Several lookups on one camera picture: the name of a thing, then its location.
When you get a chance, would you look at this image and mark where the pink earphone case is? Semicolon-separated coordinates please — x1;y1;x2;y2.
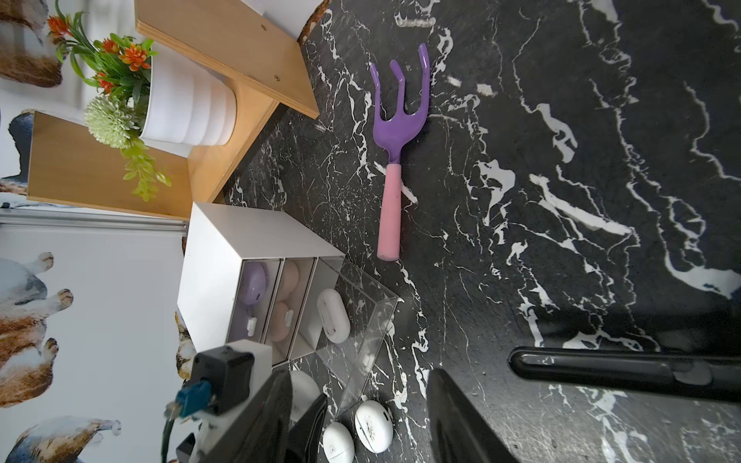
268;301;293;343
277;260;300;301

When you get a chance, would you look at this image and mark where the white potted plant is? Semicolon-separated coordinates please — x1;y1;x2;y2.
46;11;237;202

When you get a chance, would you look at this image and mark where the white mini drawer cabinet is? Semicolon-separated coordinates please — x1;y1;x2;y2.
178;203;345;352

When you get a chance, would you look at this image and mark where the white earphone case oval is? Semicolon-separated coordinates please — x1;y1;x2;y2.
316;289;351;345

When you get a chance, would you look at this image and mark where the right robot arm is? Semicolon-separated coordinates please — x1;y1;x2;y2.
177;341;740;462

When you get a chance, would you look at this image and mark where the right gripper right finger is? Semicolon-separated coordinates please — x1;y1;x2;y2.
426;368;517;462

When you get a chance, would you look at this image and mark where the purple pink toy rake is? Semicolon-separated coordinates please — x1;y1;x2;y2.
370;44;431;262

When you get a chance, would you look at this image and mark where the purple earphone case top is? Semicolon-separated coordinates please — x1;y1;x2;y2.
237;262;267;306

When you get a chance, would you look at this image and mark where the white earphone case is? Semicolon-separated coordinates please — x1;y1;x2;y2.
289;370;321;422
354;400;394;455
322;422;355;463

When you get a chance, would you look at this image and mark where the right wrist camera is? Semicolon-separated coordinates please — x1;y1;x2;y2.
160;340;272;462

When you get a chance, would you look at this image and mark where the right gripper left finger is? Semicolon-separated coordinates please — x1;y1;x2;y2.
199;370;293;462

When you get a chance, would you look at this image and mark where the wooden shelf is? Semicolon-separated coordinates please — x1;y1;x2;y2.
27;1;318;220

